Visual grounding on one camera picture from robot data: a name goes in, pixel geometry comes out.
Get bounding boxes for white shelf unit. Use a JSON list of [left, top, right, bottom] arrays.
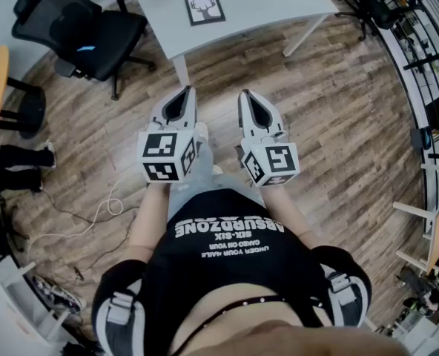
[[0, 256, 70, 350]]

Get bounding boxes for black and blue device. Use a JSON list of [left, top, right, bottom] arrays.
[[410, 126, 432, 151]]

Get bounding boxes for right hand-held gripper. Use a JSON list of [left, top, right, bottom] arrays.
[[239, 89, 300, 188]]

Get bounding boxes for person's left forearm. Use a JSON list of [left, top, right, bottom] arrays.
[[125, 182, 172, 270]]

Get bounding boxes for patterned sneakers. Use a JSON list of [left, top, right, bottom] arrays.
[[32, 274, 88, 314]]

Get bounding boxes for white cable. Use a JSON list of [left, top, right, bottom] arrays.
[[29, 168, 125, 246]]

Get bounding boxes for black metal railing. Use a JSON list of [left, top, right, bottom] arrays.
[[336, 0, 439, 209]]

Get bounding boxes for person's grey trousers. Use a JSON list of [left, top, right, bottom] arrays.
[[166, 139, 265, 220]]

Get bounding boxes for black mesh office chair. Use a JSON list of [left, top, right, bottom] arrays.
[[10, 0, 157, 102]]

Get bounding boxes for person's right forearm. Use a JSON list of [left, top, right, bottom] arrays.
[[258, 185, 326, 251]]

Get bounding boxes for framed deer picture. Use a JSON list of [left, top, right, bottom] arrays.
[[184, 0, 227, 27]]

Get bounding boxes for person's black printed shirt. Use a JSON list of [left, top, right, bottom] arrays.
[[91, 188, 373, 356]]

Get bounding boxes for black swivel chair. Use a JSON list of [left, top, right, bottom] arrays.
[[334, 0, 428, 43]]

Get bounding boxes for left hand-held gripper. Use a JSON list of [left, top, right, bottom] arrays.
[[136, 85, 200, 192]]

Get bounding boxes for black studded necklace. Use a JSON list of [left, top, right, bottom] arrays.
[[174, 294, 291, 352]]

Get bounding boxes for white round table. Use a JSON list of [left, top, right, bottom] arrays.
[[125, 0, 340, 87]]

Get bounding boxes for person's chest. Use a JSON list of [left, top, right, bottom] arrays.
[[177, 282, 409, 356]]

